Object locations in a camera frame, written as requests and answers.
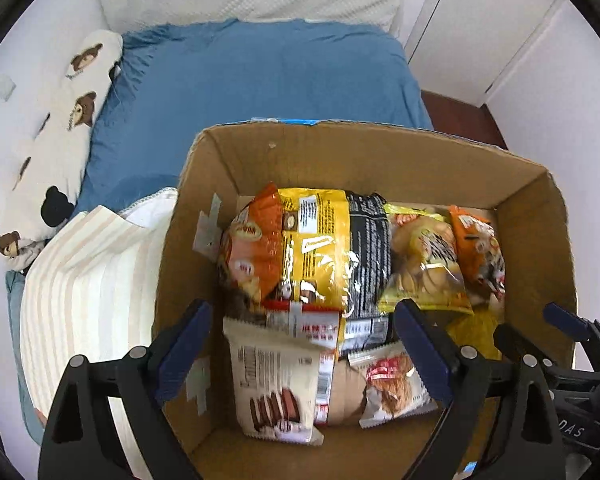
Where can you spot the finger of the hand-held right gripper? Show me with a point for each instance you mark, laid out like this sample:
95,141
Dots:
507,340
567,320

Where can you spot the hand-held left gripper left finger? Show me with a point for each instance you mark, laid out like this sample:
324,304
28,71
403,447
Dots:
185,355

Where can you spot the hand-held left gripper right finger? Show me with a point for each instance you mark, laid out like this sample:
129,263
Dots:
425,355

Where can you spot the gold yellow snack packet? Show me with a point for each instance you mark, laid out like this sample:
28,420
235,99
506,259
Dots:
472,332

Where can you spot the white red meat snack packet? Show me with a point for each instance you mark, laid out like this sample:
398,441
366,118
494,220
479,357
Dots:
387,385

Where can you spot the white chocolate biscuit packet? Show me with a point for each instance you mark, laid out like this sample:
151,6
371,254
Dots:
270,380

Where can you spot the orange panda snack packet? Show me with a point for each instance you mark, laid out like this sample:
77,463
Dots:
480,250
252,255

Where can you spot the yellow cookie packet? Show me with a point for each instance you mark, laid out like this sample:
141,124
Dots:
425,260

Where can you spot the long red white snack packet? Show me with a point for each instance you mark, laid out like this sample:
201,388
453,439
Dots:
307,322

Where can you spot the yellow black snack packet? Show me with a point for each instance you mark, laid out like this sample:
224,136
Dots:
325,250

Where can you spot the blue printed cardboard box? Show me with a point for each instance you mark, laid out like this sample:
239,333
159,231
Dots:
380,170

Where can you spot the striped pink cat print blanket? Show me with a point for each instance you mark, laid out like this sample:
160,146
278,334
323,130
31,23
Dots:
90,285

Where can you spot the teal cloth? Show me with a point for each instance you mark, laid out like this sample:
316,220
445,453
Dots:
17,320

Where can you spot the bear print long pillow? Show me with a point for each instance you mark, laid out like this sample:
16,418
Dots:
65,130

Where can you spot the blue bed sheet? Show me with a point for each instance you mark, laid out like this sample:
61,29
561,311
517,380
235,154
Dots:
260,80

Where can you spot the white door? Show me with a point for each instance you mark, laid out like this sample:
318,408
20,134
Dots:
485,35

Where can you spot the white wall socket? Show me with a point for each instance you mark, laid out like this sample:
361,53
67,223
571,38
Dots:
6,86

